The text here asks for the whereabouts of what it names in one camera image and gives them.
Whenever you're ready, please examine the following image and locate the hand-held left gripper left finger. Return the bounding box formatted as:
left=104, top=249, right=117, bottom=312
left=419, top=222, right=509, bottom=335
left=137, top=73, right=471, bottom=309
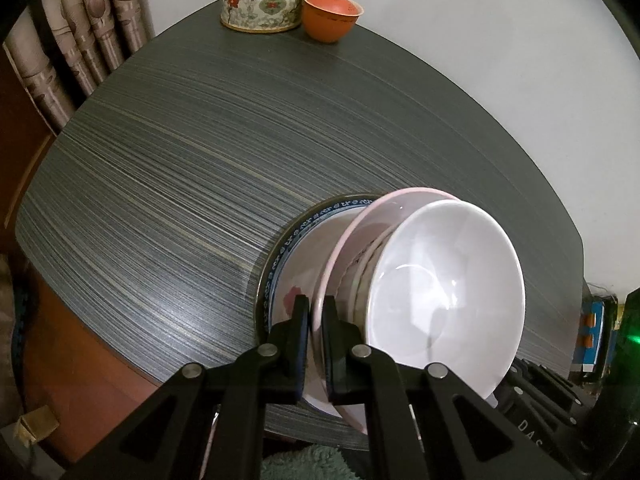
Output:
left=62, top=294, right=311, bottom=480

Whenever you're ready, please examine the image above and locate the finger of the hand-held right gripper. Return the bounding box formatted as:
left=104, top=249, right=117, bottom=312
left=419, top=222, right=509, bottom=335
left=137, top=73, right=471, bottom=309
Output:
left=500, top=375, right=571, bottom=431
left=510, top=358, right=583, bottom=408

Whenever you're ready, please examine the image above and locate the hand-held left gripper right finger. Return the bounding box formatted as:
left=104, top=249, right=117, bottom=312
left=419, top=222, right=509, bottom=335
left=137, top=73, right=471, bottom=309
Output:
left=319, top=295, right=576, bottom=480

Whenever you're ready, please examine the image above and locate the large blue patterned plate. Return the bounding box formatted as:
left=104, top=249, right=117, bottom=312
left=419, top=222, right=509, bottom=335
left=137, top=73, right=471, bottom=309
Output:
left=256, top=194, right=376, bottom=346

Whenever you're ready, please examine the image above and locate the small white bowl black print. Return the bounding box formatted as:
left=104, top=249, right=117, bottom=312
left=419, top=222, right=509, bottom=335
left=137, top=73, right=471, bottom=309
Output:
left=357, top=199, right=526, bottom=401

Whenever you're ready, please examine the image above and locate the large pink bowl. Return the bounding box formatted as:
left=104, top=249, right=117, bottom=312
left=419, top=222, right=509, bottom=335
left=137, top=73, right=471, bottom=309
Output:
left=310, top=186, right=463, bottom=436

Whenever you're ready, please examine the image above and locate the blue and white box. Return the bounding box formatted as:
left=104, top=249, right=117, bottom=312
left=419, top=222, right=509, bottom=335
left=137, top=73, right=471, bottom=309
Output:
left=575, top=297, right=608, bottom=373

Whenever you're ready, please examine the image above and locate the green fluffy rug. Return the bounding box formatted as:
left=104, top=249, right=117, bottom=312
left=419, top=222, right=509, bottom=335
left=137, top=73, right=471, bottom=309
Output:
left=260, top=442, right=373, bottom=480

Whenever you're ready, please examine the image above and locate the orange lidded tea cup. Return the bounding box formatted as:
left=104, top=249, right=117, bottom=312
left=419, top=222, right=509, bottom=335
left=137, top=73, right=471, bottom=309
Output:
left=301, top=0, right=364, bottom=43

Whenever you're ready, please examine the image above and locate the brown wooden furniture panel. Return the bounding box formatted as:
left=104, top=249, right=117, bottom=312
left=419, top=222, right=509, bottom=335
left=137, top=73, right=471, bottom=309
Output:
left=0, top=45, right=56, bottom=241

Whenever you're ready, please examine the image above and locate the beige patterned curtain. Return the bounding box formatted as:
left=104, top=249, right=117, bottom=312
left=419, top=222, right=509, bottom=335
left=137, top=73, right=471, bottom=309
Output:
left=2, top=0, right=153, bottom=133

